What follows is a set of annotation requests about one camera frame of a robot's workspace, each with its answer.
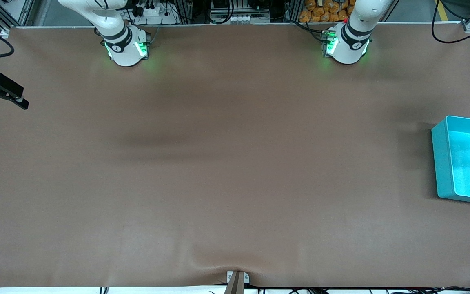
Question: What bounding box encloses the grey metal table clamp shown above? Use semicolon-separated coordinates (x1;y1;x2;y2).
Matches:
227;271;250;294

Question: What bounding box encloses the pile of orange objects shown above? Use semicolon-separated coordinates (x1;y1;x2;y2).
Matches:
299;0;350;23

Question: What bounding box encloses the brown table mat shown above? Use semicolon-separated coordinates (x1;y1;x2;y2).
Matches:
0;22;470;289

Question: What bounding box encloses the white power strip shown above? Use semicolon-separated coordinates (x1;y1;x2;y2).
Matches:
131;0;178;25

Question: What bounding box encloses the white connector block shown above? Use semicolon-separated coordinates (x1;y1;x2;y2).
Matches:
211;14;270;24

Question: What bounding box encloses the teal plastic bin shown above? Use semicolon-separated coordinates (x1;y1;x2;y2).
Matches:
431;116;470;206

